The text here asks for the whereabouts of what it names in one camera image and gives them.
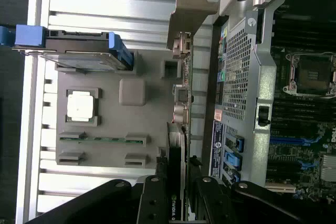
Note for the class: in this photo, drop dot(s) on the hard disk in blue caddy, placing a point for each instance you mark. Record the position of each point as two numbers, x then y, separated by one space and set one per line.
78 40

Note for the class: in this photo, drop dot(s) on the blue expansion slot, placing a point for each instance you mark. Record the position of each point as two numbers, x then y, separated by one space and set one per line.
286 140

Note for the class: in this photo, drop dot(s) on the silver chipset heatsink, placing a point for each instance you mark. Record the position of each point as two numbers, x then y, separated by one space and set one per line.
329 171

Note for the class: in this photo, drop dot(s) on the CPU socket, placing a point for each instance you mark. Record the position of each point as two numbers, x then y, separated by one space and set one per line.
312 77

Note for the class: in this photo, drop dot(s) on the grey parts rack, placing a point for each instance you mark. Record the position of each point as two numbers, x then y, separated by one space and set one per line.
110 153

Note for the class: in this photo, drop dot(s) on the green motherboard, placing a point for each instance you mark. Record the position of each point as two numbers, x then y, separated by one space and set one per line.
288 153

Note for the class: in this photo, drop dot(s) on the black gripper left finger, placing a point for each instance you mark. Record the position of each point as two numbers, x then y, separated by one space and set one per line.
152 203

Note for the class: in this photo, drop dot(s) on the bare green RAM stick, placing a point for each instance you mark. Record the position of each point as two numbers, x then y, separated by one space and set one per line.
105 139

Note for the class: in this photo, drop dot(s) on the white expansion slot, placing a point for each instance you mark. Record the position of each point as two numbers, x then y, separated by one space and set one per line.
281 187

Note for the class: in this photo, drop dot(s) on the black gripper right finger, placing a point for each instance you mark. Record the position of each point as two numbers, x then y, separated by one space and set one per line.
210 203

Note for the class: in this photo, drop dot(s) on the silver CPU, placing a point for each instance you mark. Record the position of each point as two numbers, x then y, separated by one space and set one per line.
80 106

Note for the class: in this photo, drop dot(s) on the black PC case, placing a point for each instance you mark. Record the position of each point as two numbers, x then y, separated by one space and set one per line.
262 77

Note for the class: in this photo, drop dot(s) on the black slot with blue latch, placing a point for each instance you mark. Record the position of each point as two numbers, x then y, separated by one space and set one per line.
307 165

